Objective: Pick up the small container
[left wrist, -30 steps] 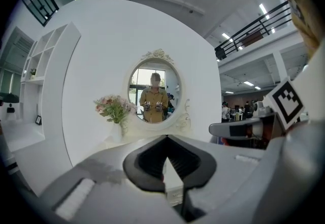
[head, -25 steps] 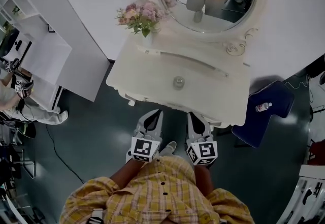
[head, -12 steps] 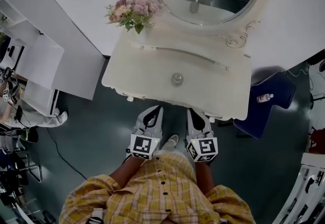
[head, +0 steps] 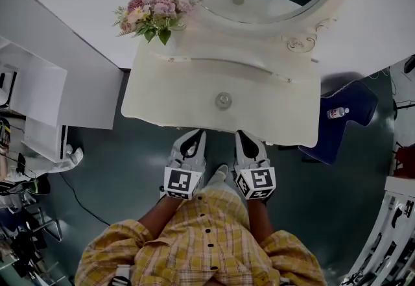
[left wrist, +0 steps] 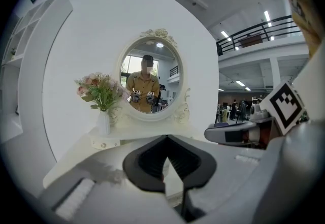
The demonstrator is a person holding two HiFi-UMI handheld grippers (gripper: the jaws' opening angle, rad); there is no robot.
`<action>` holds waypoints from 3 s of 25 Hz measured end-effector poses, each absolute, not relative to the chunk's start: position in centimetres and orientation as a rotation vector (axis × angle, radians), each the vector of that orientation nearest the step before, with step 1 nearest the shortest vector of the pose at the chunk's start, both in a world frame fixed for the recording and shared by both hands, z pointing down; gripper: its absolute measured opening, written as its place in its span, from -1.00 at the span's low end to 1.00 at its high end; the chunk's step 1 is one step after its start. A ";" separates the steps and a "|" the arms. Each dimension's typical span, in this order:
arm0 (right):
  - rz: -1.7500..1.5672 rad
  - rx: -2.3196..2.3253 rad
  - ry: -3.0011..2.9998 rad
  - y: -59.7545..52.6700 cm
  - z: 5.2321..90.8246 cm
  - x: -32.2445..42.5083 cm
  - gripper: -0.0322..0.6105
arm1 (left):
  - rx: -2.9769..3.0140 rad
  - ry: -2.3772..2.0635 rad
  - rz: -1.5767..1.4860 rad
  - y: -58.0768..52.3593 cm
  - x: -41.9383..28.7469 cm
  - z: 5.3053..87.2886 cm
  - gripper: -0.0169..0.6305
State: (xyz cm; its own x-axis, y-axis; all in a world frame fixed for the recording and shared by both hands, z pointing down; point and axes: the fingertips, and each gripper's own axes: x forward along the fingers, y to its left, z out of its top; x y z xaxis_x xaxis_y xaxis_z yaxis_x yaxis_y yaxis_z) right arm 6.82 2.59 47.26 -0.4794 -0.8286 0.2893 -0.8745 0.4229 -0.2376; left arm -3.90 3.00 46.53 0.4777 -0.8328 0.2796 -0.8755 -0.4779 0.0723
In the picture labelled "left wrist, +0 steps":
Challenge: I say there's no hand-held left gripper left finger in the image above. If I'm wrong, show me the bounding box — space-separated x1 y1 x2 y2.
38 134 186 224

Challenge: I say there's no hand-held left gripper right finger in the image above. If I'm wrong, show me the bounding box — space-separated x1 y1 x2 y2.
167 134 268 224

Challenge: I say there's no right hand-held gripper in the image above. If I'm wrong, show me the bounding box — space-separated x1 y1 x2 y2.
204 40 325 224

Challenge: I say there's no cream dressing table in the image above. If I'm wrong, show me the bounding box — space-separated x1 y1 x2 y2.
42 116 204 208

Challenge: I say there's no white ribbed vase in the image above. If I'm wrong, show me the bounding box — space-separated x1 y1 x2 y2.
97 110 111 136

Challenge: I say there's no oval cream-framed mirror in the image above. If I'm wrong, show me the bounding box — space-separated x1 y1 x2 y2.
116 28 191 124

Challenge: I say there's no black balcony railing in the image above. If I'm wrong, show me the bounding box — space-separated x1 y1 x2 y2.
216 14 304 56

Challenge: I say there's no pink flower bouquet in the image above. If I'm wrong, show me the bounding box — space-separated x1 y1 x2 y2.
74 72 131 112

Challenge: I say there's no yellow plaid shirt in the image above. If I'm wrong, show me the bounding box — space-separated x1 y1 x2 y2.
266 0 323 59

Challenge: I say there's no white shelf unit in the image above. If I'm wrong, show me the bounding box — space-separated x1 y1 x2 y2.
0 0 75 143

